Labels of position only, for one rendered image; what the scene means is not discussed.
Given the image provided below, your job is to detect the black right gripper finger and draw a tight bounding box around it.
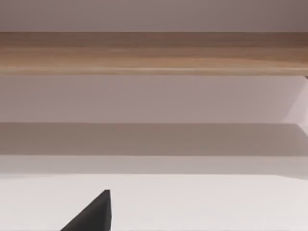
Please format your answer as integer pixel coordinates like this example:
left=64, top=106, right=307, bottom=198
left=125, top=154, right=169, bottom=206
left=60, top=189, right=112, bottom=231

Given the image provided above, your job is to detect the wooden shelf board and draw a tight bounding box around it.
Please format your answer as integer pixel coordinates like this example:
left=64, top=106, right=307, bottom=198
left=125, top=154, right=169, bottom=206
left=0, top=31, right=308, bottom=77

